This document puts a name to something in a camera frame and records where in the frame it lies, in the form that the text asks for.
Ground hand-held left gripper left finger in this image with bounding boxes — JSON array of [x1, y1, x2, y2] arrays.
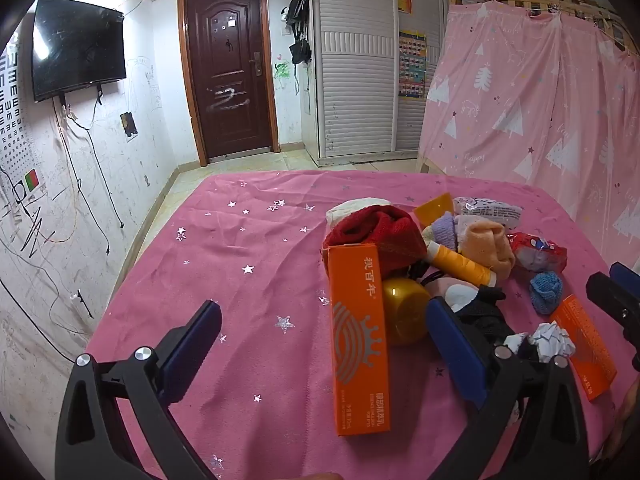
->
[[55, 300, 223, 480]]

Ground colourful grid poster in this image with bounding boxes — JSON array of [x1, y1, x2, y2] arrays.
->
[[398, 29, 429, 101]]

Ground peach sock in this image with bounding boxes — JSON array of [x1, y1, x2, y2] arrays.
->
[[457, 220, 516, 279]]

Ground eye chart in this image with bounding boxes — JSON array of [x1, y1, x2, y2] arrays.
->
[[0, 40, 44, 196]]

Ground pink tree print curtain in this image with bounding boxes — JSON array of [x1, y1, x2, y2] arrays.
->
[[417, 0, 640, 281]]

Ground golden yellow cup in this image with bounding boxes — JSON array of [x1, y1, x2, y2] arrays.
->
[[382, 275, 431, 347]]

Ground white patterned snack packet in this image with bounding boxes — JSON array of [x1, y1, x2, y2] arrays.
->
[[452, 195, 524, 231]]

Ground red knit sock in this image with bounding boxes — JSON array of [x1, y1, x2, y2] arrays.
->
[[322, 211, 429, 281]]

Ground small orange box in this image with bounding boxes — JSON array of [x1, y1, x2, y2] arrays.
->
[[414, 192, 456, 227]]

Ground red snack packet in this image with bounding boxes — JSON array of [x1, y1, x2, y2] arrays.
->
[[507, 232, 569, 271]]

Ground white slatted wardrobe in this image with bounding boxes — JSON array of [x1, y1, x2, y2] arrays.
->
[[302, 0, 477, 169]]

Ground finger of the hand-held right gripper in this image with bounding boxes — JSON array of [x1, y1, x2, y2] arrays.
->
[[609, 262, 640, 294], [585, 272, 640, 359]]

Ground pink star tablecloth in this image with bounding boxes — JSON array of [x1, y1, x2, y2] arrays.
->
[[82, 170, 636, 480]]

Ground blue knit sock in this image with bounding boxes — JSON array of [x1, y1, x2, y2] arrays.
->
[[529, 271, 564, 315]]

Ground orange thread spool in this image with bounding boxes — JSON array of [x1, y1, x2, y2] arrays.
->
[[429, 242, 496, 289]]

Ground black cloth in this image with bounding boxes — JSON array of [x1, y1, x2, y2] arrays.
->
[[410, 265, 522, 353]]

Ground purple sock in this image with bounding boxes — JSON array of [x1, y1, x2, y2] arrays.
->
[[431, 212, 464, 252]]

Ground flat orange carton box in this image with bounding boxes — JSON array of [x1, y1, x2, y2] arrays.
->
[[550, 294, 619, 402]]

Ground wall-mounted black television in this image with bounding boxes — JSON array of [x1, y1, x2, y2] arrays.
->
[[31, 0, 127, 103]]

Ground tall orange carton box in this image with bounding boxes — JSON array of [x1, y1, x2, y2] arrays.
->
[[321, 242, 391, 437]]

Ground crumpled white paper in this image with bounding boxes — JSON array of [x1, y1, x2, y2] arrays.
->
[[530, 322, 576, 364]]

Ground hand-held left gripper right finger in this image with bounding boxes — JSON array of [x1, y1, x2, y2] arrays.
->
[[426, 296, 592, 480]]

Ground dark brown door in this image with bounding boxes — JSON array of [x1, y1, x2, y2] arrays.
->
[[179, 0, 281, 167]]

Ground pink white sock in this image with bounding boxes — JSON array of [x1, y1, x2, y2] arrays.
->
[[429, 277, 483, 313]]

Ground large black hanging bag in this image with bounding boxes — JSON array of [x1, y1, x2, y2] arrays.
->
[[284, 0, 311, 41]]

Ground white cloth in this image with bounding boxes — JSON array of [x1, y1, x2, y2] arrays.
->
[[326, 197, 396, 227]]

